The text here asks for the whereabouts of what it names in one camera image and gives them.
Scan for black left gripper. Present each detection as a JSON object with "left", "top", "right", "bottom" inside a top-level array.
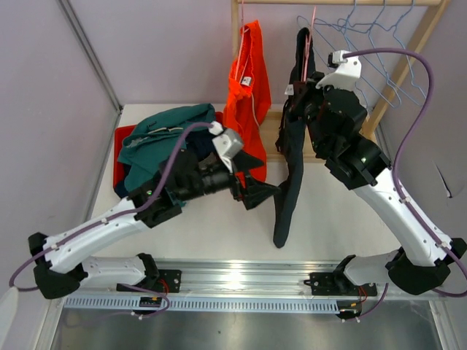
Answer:
[{"left": 178, "top": 150, "right": 280, "bottom": 209}]

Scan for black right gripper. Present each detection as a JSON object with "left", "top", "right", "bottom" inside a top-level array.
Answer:
[{"left": 290, "top": 71, "right": 344, "bottom": 155}]

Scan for dark grey shorts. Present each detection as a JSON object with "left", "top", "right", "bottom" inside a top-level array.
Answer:
[{"left": 273, "top": 28, "right": 316, "bottom": 249}]

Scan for navy blue shorts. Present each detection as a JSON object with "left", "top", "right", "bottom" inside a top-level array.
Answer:
[{"left": 115, "top": 134, "right": 220, "bottom": 200}]

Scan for blue hanger of navy shorts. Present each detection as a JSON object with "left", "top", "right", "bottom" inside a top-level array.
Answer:
[{"left": 340, "top": 1, "right": 395, "bottom": 92}]

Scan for pink hanger of grey shorts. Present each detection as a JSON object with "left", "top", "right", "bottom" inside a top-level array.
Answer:
[{"left": 301, "top": 5, "right": 317, "bottom": 82}]

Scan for orange shorts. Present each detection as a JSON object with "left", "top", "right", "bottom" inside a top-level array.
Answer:
[{"left": 222, "top": 20, "right": 273, "bottom": 183}]

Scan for teal green shorts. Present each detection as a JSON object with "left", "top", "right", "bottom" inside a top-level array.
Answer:
[{"left": 117, "top": 103, "right": 216, "bottom": 193}]

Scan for blue hanger of teal shorts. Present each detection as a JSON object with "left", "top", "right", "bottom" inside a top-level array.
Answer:
[{"left": 296, "top": 1, "right": 380, "bottom": 112}]

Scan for pink hanger of orange shorts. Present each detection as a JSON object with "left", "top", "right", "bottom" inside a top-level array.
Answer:
[{"left": 235, "top": 0, "right": 262, "bottom": 128}]

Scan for light blue wire hanger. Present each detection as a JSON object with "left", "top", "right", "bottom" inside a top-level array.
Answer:
[{"left": 377, "top": 1, "right": 426, "bottom": 106}]

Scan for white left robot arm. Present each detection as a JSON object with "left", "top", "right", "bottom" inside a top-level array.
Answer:
[{"left": 28, "top": 150, "right": 280, "bottom": 300}]

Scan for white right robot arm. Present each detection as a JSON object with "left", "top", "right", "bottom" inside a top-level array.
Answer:
[{"left": 242, "top": 72, "right": 466, "bottom": 295}]

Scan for wooden clothes rack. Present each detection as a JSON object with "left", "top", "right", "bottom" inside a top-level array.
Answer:
[{"left": 228, "top": 0, "right": 453, "bottom": 165}]

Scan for red plastic tray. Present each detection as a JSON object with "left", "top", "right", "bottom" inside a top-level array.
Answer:
[{"left": 113, "top": 111, "right": 225, "bottom": 189}]

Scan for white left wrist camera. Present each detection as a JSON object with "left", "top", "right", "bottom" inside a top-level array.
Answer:
[{"left": 209, "top": 121, "right": 244, "bottom": 174}]

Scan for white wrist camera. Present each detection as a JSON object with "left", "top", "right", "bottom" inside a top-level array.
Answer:
[
  {"left": 316, "top": 50, "right": 362, "bottom": 90},
  {"left": 209, "top": 121, "right": 244, "bottom": 174}
]

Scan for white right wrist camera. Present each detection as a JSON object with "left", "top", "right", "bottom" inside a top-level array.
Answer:
[{"left": 316, "top": 50, "right": 362, "bottom": 90}]

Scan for aluminium mounting rail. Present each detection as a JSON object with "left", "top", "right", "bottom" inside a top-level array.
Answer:
[{"left": 65, "top": 257, "right": 448, "bottom": 302}]

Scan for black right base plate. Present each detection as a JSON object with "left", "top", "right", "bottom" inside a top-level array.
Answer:
[{"left": 303, "top": 272, "right": 377, "bottom": 297}]

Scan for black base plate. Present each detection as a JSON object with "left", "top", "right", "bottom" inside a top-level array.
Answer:
[
  {"left": 117, "top": 269, "right": 182, "bottom": 293},
  {"left": 303, "top": 272, "right": 377, "bottom": 297}
]

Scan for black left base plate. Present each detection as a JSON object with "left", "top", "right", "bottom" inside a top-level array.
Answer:
[{"left": 117, "top": 269, "right": 182, "bottom": 293}]

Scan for slotted grey cable duct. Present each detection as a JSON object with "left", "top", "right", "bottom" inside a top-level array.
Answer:
[{"left": 64, "top": 297, "right": 344, "bottom": 314}]

